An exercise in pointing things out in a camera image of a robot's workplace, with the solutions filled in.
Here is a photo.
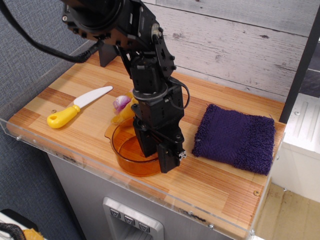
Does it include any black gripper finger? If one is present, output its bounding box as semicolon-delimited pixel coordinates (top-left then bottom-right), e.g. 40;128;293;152
133;118;157;157
156;141;187;174

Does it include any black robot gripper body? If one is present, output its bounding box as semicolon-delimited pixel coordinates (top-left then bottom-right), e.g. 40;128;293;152
132;84;185;147

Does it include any orange transparent plastic pot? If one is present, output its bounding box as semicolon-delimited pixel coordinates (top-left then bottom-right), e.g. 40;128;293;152
104;118;161;177

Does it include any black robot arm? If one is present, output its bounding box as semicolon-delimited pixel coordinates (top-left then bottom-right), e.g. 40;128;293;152
63;0;188;173

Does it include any black yellow object corner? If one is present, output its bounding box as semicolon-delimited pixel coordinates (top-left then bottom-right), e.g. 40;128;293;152
0;209;46;240

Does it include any plush taco toy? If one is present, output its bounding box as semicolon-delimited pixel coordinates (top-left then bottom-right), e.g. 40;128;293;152
111;91;139;124

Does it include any purple folded towel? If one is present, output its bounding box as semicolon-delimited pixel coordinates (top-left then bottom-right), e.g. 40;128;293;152
191;104;276;176

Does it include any grey toy fridge cabinet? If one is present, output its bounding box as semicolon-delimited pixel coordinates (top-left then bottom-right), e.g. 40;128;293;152
48;155;228;240

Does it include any silver dispenser button panel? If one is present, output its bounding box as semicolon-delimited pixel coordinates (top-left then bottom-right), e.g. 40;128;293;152
103;197;165;240

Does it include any white ribbed side unit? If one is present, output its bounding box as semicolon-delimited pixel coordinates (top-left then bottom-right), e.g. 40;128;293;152
271;93;320;202

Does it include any black left vertical post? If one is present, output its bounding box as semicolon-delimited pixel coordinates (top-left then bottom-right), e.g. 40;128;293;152
98;44;118;67

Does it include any black vertical post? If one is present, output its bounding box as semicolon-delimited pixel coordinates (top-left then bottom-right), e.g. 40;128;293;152
98;44;118;67
279;9;320;124

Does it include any black braided cable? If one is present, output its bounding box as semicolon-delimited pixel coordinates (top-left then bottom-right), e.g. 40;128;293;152
0;0;105;64

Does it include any yellow handled toy knife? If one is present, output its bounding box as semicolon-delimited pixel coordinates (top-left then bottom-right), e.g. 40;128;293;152
47;86;113;129

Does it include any black right vertical post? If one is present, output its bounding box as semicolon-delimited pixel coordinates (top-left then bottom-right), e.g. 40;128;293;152
279;9;320;124

